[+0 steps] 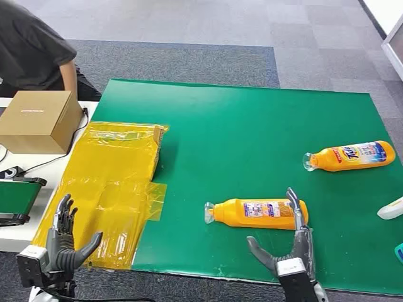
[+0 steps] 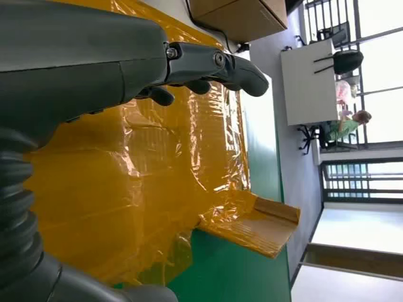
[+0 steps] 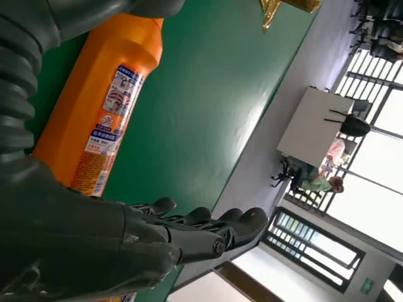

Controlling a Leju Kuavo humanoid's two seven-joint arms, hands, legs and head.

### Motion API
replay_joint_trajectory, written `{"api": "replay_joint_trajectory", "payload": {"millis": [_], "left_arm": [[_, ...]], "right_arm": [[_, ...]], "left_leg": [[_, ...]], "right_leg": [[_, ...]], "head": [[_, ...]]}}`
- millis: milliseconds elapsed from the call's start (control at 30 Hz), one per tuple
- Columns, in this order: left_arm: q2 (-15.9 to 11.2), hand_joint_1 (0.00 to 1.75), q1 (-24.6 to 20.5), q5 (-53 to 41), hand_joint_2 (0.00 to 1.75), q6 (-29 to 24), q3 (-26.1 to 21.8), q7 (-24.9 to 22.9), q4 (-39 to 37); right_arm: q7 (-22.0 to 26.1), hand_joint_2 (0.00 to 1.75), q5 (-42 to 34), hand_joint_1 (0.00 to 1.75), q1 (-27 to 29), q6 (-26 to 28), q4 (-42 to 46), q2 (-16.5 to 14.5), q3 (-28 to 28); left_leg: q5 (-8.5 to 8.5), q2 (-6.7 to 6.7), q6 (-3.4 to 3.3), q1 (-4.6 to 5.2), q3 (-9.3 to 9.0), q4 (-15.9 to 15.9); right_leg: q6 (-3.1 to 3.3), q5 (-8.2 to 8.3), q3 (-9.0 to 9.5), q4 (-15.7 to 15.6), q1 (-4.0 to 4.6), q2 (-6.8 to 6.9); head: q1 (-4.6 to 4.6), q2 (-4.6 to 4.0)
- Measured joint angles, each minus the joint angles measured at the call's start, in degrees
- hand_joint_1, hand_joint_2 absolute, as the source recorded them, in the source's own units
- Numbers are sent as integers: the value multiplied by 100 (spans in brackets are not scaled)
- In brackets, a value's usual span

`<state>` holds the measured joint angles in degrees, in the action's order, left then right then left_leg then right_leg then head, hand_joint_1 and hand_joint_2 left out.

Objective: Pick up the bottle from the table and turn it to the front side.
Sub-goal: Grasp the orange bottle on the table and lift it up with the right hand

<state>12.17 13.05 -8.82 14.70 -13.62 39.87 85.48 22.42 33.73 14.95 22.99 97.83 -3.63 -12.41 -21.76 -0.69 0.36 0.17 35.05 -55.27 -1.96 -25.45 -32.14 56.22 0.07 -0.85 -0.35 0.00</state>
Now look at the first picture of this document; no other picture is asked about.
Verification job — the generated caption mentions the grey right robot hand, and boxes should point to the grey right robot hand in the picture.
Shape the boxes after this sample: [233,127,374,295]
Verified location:
[246,187,315,281]

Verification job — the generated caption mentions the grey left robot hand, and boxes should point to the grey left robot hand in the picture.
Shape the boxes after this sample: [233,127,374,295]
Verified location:
[45,193,103,274]

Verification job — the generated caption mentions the orange Tide detergent bottle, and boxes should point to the orange Tide detergent bottle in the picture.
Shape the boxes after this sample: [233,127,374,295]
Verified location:
[302,140,396,172]
[204,198,309,231]

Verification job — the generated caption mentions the yellow plastic sheet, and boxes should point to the yellow plastic sheet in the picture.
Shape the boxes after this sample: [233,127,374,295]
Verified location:
[32,121,169,271]

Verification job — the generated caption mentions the black device with white mark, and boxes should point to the black device with white mark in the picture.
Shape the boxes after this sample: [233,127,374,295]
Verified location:
[0,166,25,181]

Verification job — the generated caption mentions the green table mat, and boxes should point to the green table mat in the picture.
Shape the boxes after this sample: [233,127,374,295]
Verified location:
[91,79,403,297]

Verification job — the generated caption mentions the white plastic object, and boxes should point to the white plastic object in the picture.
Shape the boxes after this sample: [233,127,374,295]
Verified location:
[377,197,403,221]

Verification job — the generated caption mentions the brown cardboard box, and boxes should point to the brown cardboard box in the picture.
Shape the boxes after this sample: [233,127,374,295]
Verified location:
[0,90,84,155]

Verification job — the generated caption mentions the person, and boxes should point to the person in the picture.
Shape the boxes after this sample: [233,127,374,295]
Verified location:
[0,0,102,103]

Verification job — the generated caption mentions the white framed panel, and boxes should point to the white framed panel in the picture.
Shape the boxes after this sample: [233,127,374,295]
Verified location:
[381,14,403,81]

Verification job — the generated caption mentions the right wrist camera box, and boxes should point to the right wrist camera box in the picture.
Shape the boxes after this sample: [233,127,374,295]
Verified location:
[275,257,316,302]

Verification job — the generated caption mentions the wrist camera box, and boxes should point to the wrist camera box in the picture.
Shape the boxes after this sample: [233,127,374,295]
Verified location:
[275,257,316,302]
[16,245,51,289]

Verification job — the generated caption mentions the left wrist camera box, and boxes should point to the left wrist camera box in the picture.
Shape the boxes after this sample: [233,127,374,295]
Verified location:
[16,245,51,289]

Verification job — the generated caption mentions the black cable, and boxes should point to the black cable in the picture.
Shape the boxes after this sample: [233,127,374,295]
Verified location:
[23,107,89,174]

